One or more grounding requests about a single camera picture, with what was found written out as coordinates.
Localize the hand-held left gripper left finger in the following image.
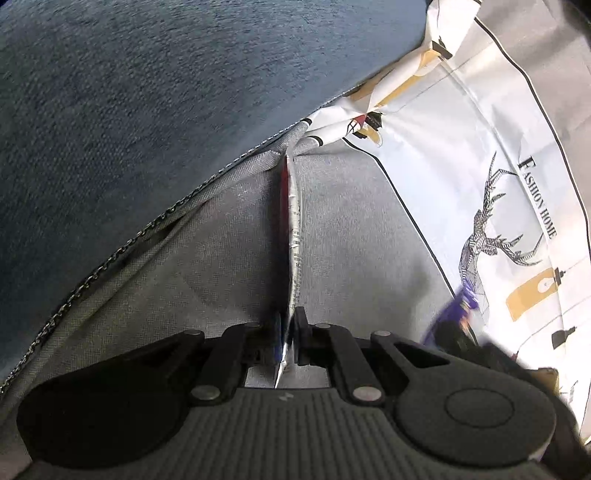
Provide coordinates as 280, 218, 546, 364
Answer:
134, 311, 283, 406

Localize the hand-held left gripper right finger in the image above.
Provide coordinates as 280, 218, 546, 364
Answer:
293, 306, 455, 407

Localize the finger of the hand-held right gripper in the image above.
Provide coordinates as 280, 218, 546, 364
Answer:
436, 318, 522, 370

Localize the purple snack packet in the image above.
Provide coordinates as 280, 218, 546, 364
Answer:
420, 284, 483, 344

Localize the grey deer printed cloth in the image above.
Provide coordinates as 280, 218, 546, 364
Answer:
0, 0, 591, 462

